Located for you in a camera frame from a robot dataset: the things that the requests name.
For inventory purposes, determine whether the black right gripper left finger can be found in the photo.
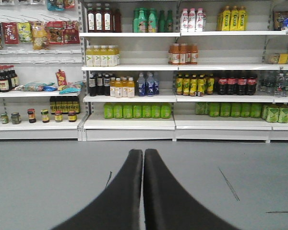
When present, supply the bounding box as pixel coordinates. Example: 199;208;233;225
53;149;143;230

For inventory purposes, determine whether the white store shelf unit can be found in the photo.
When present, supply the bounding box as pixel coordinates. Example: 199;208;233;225
0;0;288;143

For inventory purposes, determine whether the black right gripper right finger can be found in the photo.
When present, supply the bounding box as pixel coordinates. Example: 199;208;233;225
143;149;236;230

